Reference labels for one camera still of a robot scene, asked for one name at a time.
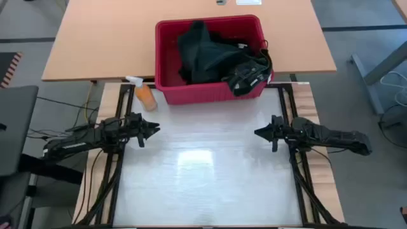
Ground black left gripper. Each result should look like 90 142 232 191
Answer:
125 113 161 149

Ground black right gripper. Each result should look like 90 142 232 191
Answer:
254 114 295 153

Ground dark blue denim jeans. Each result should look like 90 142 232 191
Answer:
177 20 273 97

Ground red plastic bin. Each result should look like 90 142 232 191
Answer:
155 14 275 106

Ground orange spray bottle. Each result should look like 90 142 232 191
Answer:
125 75 158 112

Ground dark grey cloth garment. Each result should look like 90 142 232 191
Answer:
209 31 255 53

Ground light wooden desk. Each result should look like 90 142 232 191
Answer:
41 0 337 82
392 0 407 23

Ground black stand base bar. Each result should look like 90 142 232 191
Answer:
18 153 84 185

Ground grey chair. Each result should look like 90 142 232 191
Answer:
0 85 39 229

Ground grey metal desk leg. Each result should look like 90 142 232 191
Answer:
350 41 407 115

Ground striped edge floor mat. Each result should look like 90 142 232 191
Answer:
0 52 23 89

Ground yellow floor cable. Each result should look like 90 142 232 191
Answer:
83 81 95 123

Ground thin black floor cables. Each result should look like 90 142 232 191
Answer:
27 95 101 142

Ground black looped floor cable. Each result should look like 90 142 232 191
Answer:
377 104 407 157

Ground white floor cable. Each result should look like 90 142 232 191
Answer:
380 71 407 108

